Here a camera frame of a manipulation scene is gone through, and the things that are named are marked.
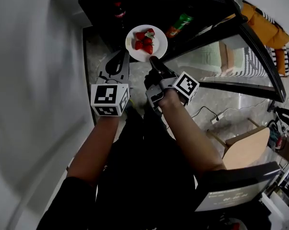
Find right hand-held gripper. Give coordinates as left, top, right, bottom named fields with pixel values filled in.
left=144, top=56, right=200, bottom=111

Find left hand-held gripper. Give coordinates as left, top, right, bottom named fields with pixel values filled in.
left=90, top=51, right=133, bottom=117

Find white round plate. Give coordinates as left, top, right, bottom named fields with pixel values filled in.
left=125, top=24, right=169, bottom=63

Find black mini fridge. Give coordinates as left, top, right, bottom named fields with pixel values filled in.
left=78, top=0, right=287, bottom=103

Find person's right forearm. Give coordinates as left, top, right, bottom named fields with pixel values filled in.
left=158, top=89, right=228, bottom=177

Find person's left forearm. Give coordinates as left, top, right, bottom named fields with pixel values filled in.
left=67, top=115, right=122, bottom=187

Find person's left shoe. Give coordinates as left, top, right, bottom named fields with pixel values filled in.
left=126, top=99, right=136, bottom=113

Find green and orange soda bottle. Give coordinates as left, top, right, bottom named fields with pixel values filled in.
left=165, top=12, right=195, bottom=39

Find dark cola bottle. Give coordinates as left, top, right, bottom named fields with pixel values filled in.
left=113, top=1, right=127, bottom=19

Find white power strip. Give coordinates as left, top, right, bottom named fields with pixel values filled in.
left=210, top=112, right=225, bottom=125

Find orange striped sofa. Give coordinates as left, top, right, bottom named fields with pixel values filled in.
left=216, top=10, right=289, bottom=79

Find person's black trousers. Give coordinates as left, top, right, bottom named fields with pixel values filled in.
left=95, top=101, right=198, bottom=230

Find small orange cushion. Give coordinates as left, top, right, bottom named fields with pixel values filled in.
left=274, top=47, right=289, bottom=77

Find wooden chair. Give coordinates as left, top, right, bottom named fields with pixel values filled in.
left=206, top=117, right=271, bottom=172

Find green and red tool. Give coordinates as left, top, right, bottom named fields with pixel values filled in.
left=268, top=122, right=287, bottom=151

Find black monitor screen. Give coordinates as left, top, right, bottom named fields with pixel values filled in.
left=194, top=161, right=282, bottom=212

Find person's black shirt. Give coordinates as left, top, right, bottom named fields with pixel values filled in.
left=36, top=169, right=229, bottom=230

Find black cable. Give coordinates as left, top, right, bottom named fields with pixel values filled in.
left=190, top=106, right=220, bottom=120

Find white cable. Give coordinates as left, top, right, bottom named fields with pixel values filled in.
left=222, top=90, right=289, bottom=116

